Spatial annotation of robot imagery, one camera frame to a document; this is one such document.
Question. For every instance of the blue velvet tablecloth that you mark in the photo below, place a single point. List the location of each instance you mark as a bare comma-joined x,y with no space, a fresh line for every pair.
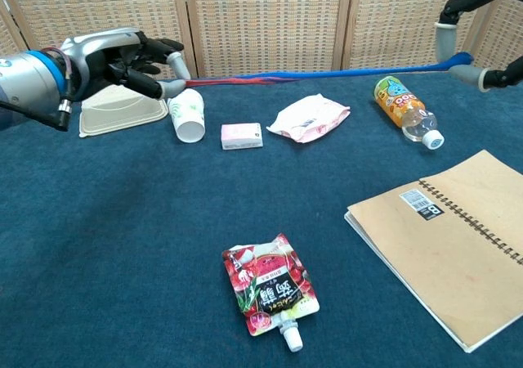
163,241

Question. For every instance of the red blue stretchy band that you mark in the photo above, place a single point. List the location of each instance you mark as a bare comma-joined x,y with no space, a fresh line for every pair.
327,75

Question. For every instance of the beige lidded takeout container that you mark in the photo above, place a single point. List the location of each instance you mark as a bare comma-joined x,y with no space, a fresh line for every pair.
118,110

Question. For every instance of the red spouted drink pouch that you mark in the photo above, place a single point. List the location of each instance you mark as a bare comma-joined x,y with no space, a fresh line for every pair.
271,286

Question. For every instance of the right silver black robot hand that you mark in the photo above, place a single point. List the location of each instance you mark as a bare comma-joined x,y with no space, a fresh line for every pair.
461,0

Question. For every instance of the brown spiral notebook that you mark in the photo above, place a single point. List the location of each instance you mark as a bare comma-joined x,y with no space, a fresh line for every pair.
445,241

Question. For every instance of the orange label plastic bottle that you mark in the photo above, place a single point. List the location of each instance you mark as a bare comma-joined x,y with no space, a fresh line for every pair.
398,100

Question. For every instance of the small pink tissue pack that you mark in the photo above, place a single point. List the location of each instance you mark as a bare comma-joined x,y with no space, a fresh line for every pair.
241,135

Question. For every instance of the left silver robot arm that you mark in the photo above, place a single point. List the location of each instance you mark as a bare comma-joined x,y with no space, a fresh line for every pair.
28,82

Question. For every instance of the white paper cup green print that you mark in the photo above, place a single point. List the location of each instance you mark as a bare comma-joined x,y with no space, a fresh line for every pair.
187,116

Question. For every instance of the pink white wet wipes pack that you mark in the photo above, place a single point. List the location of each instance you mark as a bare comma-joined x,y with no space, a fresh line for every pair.
310,116

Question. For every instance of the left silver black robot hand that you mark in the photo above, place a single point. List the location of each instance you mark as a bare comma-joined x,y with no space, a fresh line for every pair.
110,63

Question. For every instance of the woven rattan folding screen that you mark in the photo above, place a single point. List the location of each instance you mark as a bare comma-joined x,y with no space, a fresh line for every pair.
265,24

